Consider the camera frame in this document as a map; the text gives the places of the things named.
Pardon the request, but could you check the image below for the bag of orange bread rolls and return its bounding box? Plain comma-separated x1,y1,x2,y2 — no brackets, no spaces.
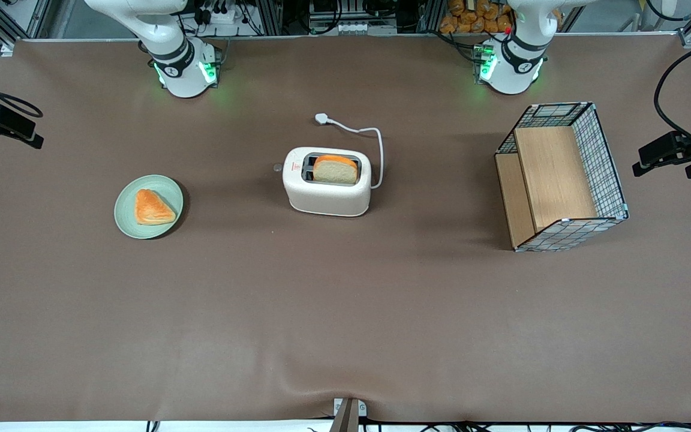
440,0,515,35

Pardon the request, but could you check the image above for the wire basket with wooden shelves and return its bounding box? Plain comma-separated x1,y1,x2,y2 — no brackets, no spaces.
494,101,630,253

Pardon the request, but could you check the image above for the bread slice with orange crust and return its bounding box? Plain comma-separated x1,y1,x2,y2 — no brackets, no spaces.
313,154,359,185

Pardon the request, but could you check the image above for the pale green round plate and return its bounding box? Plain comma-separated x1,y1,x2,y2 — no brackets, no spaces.
114,175,185,240

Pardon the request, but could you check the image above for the white two-slot toaster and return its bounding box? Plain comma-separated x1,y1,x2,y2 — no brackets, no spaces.
272,146,373,218

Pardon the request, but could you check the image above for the white toaster power cord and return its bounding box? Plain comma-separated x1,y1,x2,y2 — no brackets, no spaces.
314,113,385,190

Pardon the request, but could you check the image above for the triangular toasted bread piece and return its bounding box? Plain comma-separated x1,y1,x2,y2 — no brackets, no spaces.
134,189,177,226

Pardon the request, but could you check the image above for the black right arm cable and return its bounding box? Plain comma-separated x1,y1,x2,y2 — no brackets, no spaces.
0,68,44,119

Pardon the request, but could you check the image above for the white power strip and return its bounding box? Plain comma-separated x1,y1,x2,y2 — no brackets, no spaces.
193,0,239,26

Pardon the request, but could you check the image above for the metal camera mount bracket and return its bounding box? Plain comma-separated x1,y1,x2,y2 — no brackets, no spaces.
329,397,368,432

